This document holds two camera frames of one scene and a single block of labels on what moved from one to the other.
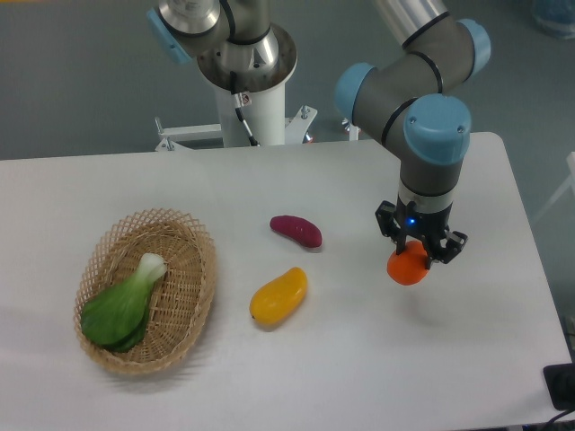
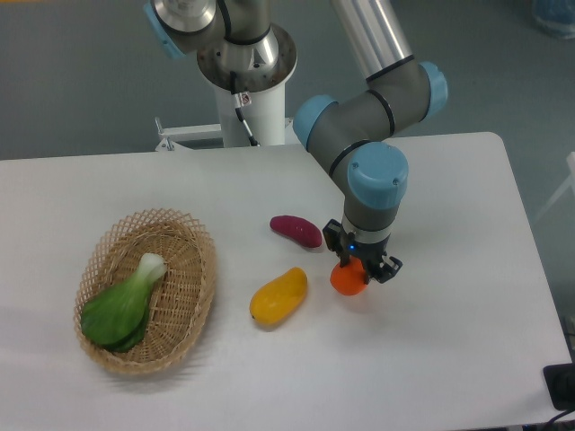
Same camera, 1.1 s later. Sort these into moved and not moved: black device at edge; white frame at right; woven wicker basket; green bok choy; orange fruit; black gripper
Moved: black gripper; orange fruit
Not moved: black device at edge; woven wicker basket; white frame at right; green bok choy
